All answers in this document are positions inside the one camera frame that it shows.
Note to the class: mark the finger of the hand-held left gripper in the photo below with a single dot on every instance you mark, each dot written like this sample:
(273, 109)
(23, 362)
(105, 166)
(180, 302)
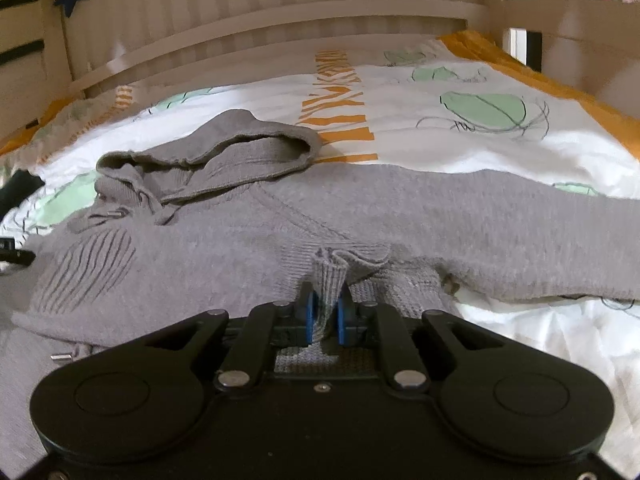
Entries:
(15, 255)

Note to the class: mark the grey hooded knit sweater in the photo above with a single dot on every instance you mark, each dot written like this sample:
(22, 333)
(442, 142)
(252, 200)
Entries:
(250, 240)

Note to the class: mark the cream cabinet with dark gaps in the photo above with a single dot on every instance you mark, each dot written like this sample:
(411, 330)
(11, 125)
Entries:
(20, 25)

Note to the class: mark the white leaf-print blanket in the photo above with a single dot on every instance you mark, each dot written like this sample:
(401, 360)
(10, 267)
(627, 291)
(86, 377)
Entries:
(450, 85)

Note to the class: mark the dark cloth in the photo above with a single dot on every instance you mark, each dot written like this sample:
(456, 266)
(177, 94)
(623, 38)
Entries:
(17, 190)

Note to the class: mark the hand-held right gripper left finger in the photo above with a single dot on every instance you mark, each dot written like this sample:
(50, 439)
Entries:
(310, 316)

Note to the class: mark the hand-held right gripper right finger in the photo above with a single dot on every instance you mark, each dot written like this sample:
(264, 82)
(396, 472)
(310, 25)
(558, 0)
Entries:
(343, 317)

